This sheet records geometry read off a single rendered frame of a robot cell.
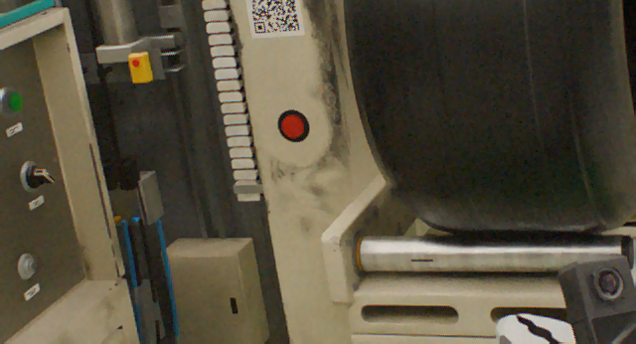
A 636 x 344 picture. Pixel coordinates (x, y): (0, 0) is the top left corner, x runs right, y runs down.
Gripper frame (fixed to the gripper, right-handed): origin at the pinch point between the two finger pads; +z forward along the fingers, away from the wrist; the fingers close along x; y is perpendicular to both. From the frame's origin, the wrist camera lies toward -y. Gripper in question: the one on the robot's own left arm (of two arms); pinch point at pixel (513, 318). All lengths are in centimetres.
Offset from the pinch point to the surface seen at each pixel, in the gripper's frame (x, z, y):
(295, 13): 5, 69, -16
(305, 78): 6, 69, -7
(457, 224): 18, 47, 8
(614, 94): 27.9, 29.9, -10.1
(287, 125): 4, 71, 0
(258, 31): 1, 73, -13
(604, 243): 33, 39, 10
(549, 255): 28, 43, 12
